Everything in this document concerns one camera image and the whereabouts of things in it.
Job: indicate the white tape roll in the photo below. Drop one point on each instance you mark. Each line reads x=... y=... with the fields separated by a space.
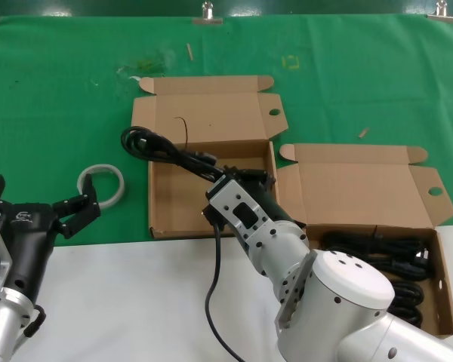
x=119 y=181

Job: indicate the short wooden stick piece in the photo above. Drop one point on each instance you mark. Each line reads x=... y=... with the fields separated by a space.
x=364 y=132

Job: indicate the metal binder clip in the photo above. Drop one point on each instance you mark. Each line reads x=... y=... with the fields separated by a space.
x=441 y=14
x=207 y=17

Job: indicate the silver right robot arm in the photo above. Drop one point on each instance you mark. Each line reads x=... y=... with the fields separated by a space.
x=343 y=298

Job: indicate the green cloth mat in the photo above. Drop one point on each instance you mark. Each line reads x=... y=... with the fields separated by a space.
x=41 y=113

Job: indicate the clear plastic wrapper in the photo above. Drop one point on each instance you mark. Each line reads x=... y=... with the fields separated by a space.
x=147 y=64

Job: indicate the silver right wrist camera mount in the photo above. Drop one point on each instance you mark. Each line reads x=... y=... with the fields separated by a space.
x=238 y=211

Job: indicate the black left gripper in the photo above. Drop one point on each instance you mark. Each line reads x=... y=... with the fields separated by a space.
x=30 y=241

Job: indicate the long thin wooden stick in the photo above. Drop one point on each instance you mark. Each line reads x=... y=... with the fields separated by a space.
x=190 y=52

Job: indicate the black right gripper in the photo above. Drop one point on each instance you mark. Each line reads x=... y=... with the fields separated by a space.
x=273 y=207

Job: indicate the cardboard box with clean flap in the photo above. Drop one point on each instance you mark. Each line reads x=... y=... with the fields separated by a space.
x=219 y=109

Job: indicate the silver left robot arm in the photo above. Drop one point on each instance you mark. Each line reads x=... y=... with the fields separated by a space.
x=4 y=324

